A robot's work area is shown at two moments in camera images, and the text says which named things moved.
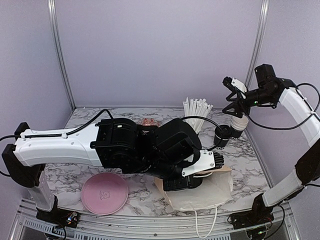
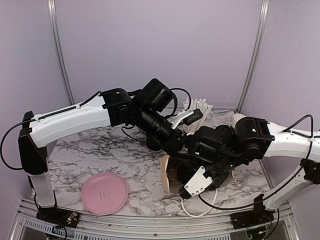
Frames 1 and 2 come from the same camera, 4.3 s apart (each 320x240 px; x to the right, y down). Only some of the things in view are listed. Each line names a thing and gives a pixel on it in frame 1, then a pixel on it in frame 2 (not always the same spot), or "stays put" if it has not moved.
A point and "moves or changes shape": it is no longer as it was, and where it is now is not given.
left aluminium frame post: x=53 y=18 stays put
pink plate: x=105 y=193 stays put
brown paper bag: x=216 y=188 moves or changes shape
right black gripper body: x=241 y=102 to x=218 y=185
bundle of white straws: x=193 y=107 stays put
